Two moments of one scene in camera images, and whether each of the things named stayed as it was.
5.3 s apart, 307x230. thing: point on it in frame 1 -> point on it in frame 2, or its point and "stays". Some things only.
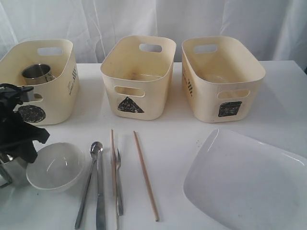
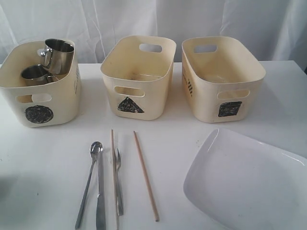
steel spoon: [96, 148] stays
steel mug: [13, 172] -> [58, 56]
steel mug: [37, 74] stays
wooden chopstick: [113, 174] stays
